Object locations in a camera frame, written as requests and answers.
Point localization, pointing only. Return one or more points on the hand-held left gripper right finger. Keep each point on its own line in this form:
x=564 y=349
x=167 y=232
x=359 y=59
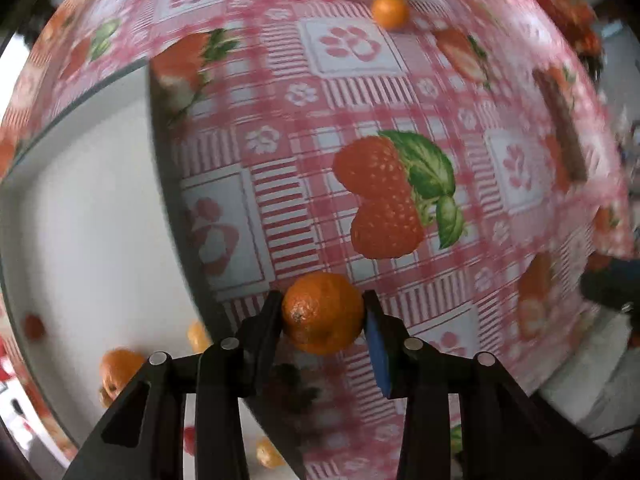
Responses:
x=377 y=355

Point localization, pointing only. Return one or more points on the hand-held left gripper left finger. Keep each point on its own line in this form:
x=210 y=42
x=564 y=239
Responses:
x=270 y=325

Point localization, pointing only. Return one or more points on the white rectangular tray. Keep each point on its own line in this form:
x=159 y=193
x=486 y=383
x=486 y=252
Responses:
x=90 y=220

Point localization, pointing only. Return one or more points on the small kumquat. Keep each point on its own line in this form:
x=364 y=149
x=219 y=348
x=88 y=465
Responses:
x=199 y=336

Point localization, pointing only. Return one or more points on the cherry tomato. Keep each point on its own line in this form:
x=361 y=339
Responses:
x=35 y=327
x=190 y=440

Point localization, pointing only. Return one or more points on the stack of red gift boxes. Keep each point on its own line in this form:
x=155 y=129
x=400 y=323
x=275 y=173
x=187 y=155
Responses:
x=575 y=15

